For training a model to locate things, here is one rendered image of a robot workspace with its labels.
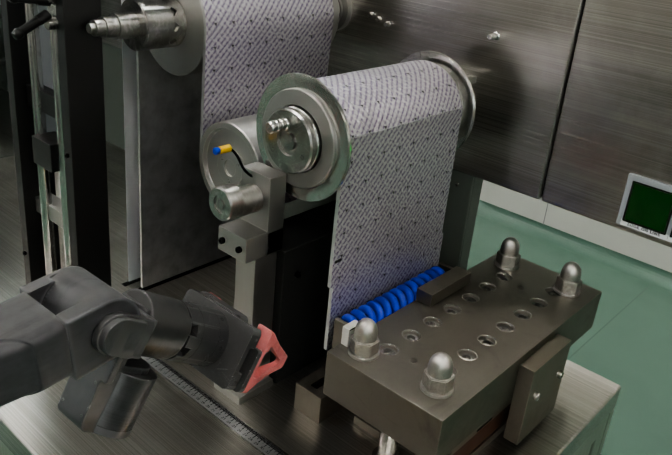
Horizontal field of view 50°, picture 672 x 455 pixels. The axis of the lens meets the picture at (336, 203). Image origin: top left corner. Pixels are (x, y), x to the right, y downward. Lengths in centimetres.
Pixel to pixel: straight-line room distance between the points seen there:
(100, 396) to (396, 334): 37
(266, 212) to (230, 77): 21
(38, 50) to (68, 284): 48
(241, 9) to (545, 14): 39
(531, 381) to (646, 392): 194
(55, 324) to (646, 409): 236
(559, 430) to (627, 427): 161
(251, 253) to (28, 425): 34
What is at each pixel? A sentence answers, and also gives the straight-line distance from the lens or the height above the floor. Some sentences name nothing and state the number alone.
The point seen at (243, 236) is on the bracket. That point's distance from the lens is 85.
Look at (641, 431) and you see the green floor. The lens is 264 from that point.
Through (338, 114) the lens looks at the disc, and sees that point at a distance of 78.
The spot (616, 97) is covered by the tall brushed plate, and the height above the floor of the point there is 131.
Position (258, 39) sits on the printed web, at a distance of 100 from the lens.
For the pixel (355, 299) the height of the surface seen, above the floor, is 104.
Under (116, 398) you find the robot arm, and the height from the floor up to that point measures 109.
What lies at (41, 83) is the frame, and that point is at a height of 124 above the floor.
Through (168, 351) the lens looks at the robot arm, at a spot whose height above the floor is 112.
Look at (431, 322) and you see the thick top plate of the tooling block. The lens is 93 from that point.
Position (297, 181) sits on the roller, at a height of 120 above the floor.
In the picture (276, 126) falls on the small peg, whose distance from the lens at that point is 79.
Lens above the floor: 152
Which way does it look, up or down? 24 degrees down
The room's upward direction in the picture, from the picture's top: 6 degrees clockwise
